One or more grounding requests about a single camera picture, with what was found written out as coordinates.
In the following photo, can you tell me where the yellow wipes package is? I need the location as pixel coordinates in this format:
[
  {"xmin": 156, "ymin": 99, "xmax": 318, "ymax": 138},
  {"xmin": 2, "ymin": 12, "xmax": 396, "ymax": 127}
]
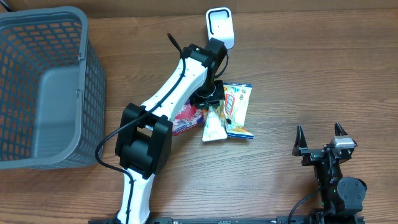
[{"xmin": 223, "ymin": 83, "xmax": 254, "ymax": 139}]

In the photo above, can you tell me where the white barcode scanner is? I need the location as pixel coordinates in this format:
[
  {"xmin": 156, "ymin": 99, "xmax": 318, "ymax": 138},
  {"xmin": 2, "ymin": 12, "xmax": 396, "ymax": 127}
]
[{"xmin": 205, "ymin": 7, "xmax": 234, "ymax": 49}]

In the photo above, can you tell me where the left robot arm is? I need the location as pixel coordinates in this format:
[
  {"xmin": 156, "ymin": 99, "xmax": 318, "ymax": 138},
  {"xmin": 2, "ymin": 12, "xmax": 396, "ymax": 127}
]
[{"xmin": 111, "ymin": 38, "xmax": 228, "ymax": 223}]

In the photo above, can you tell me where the dark grey plastic basket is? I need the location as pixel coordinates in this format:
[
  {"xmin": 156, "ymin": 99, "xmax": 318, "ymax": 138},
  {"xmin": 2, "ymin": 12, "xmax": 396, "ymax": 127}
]
[{"xmin": 1, "ymin": 6, "xmax": 106, "ymax": 169}]

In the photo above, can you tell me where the purple red pad package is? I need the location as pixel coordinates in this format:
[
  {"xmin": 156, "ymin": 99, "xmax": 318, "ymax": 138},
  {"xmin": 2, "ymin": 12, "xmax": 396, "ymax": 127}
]
[{"xmin": 172, "ymin": 101, "xmax": 204, "ymax": 136}]

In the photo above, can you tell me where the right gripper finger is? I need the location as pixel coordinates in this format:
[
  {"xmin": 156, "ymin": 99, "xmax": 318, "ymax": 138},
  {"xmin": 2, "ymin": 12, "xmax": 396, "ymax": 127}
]
[
  {"xmin": 292, "ymin": 125, "xmax": 308, "ymax": 156},
  {"xmin": 334, "ymin": 122, "xmax": 348, "ymax": 136}
]

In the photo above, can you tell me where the white bottle gold cap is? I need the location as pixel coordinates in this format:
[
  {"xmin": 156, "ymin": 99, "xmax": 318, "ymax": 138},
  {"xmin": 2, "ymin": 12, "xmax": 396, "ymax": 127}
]
[{"xmin": 202, "ymin": 107, "xmax": 228, "ymax": 142}]

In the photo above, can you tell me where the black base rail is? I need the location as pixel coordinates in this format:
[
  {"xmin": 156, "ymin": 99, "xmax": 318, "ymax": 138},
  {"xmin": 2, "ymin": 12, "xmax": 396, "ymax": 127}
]
[{"xmin": 88, "ymin": 216, "xmax": 366, "ymax": 224}]

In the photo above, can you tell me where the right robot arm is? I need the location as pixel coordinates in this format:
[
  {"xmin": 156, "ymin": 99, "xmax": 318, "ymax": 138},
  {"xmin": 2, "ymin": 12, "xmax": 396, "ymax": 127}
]
[{"xmin": 287, "ymin": 123, "xmax": 368, "ymax": 223}]

